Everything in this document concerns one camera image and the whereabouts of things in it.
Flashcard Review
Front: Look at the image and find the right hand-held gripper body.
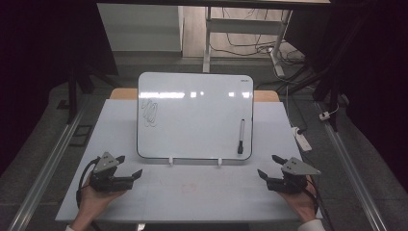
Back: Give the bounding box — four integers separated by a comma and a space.
266, 156, 321, 195

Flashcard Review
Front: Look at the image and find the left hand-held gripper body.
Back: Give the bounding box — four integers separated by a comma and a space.
89, 151, 130, 193

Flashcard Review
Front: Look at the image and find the white marker pen black cap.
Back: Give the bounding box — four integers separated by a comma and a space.
237, 118, 246, 155

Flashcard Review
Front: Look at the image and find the white whiteboard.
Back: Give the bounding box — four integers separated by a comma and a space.
136, 71, 255, 161

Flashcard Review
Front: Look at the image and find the person's right hand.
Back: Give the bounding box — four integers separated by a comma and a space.
277, 175, 319, 223

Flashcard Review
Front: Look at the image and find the person's left hand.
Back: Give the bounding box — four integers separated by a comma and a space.
70, 177, 128, 231

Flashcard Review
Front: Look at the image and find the white power strip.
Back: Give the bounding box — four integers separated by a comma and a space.
291, 126, 313, 152

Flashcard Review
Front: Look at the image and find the white table cover sheet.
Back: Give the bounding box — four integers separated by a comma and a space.
55, 98, 323, 224

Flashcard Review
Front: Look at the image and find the white whiteboard stand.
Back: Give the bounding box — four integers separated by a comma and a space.
140, 156, 244, 167

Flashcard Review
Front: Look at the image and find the wooden table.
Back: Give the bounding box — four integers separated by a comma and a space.
110, 88, 281, 103

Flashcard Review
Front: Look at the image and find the dark curtain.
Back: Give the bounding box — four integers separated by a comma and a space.
0, 0, 119, 176
285, 0, 408, 193

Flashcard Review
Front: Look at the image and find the white cabinet panel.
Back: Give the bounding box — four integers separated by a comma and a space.
96, 3, 185, 53

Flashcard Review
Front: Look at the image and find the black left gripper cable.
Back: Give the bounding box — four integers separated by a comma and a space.
75, 156, 101, 210

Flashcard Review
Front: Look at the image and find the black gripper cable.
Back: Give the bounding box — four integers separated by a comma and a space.
75, 156, 101, 210
302, 174, 336, 231

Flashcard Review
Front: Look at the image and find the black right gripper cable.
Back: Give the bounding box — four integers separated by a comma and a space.
302, 174, 336, 231

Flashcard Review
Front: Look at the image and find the black floor frame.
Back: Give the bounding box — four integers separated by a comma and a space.
69, 124, 94, 148

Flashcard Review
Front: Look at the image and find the metal floor rail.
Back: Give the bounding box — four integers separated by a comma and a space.
8, 95, 92, 231
316, 101, 389, 231

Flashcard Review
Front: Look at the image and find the tangle of floor cables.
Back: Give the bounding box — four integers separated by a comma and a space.
210, 8, 306, 66

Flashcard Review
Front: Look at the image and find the white desk frame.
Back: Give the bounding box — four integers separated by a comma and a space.
202, 6, 293, 78

